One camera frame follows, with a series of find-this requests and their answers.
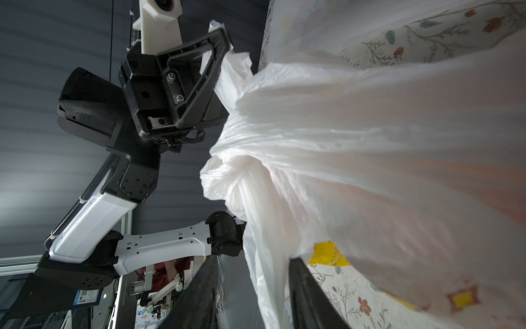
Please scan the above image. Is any clear plastic bag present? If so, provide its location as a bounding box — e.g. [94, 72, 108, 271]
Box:
[199, 20, 526, 329]

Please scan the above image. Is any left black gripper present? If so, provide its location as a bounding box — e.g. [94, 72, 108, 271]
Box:
[121, 27, 231, 144]

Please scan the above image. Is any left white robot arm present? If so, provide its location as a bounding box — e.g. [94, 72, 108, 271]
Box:
[1, 27, 245, 327]

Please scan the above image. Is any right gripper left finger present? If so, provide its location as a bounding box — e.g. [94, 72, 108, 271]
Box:
[158, 256, 220, 329]

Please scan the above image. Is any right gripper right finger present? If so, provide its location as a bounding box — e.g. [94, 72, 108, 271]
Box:
[288, 258, 350, 329]

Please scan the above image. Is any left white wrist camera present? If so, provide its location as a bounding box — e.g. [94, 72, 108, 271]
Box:
[132, 0, 183, 55]

